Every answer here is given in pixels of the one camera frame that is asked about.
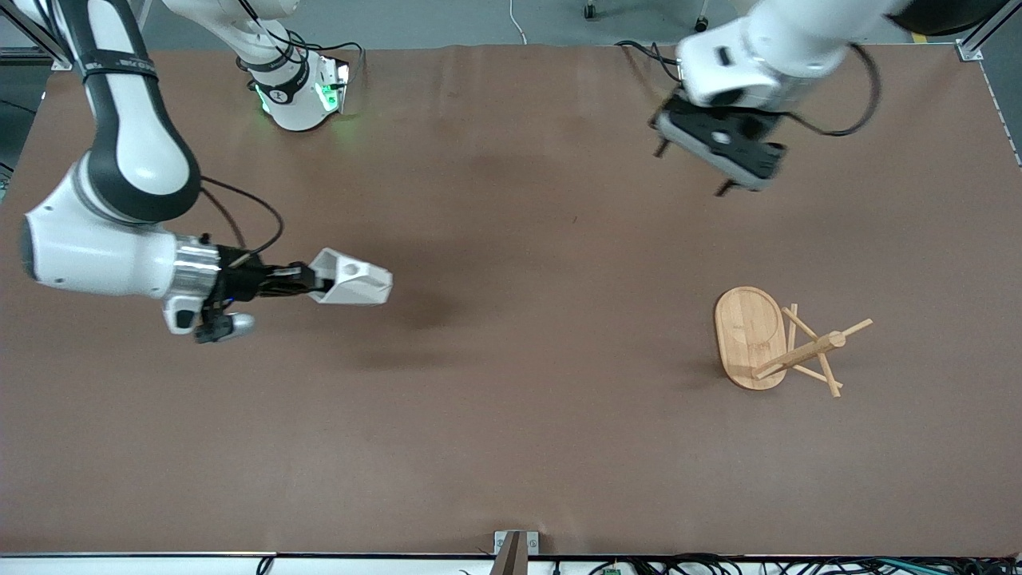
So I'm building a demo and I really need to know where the left arm base cable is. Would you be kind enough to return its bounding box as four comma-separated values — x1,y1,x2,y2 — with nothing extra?
615,38,687,85

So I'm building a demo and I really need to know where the left arm wrist cable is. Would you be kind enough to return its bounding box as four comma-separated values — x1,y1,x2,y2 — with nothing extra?
778,44,884,137

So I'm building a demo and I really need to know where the right arm wrist cable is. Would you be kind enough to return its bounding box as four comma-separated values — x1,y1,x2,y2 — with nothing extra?
200,176,286,268

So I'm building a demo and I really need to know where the arm wrist cable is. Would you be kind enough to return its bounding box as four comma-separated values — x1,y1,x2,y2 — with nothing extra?
200,176,286,268
778,44,884,137

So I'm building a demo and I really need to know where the black cable bundle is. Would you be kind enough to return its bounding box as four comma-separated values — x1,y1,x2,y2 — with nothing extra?
587,553,1022,575

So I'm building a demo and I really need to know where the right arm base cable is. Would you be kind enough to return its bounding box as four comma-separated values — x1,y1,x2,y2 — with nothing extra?
240,0,366,89

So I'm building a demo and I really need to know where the aluminium frame post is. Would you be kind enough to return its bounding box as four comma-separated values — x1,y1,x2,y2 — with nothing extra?
954,0,1022,63
0,0,81,73

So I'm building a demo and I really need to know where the white faceted cup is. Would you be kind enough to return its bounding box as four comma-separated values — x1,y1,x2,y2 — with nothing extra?
307,248,394,307

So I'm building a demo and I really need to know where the metal table edge bracket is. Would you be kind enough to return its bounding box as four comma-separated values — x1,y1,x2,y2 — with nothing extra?
493,530,541,557

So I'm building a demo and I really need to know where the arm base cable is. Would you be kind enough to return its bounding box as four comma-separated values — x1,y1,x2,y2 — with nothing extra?
615,38,687,85
240,0,366,89

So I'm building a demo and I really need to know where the wooden cup rack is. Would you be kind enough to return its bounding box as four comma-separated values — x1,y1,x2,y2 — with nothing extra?
713,286,873,399

